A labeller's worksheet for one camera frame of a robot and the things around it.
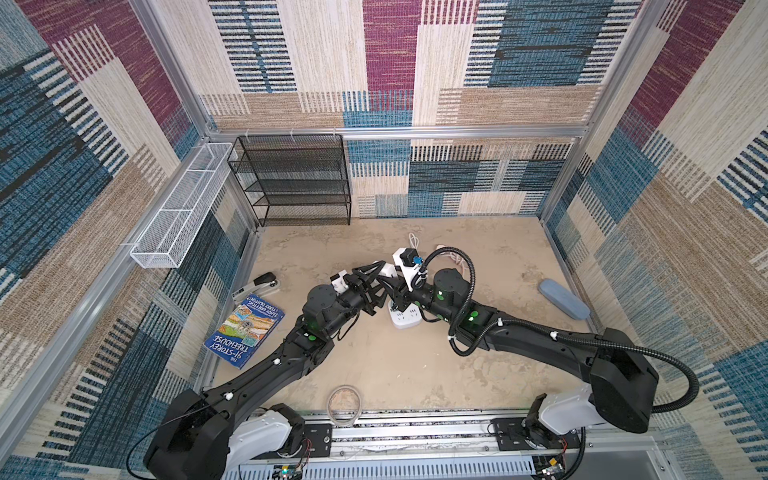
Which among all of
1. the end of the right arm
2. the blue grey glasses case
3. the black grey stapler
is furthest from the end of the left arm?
the blue grey glasses case

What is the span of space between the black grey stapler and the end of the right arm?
17.7 inches

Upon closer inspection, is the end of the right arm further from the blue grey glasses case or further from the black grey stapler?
the blue grey glasses case

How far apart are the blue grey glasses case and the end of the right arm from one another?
551 millimetres

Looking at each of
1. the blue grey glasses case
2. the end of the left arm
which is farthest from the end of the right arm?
the blue grey glasses case

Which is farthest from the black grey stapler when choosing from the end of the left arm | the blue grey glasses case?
the blue grey glasses case

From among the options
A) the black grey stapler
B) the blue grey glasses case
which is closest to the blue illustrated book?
the black grey stapler

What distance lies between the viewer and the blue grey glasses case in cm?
95

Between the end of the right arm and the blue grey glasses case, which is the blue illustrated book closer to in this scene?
the end of the right arm

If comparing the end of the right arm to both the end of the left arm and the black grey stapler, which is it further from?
the black grey stapler

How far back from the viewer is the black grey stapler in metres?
0.98

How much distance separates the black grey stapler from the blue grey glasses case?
2.94ft

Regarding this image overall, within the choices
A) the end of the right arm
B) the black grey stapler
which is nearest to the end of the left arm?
the end of the right arm

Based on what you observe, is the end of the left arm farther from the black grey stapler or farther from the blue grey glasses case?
the blue grey glasses case

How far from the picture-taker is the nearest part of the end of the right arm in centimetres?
66
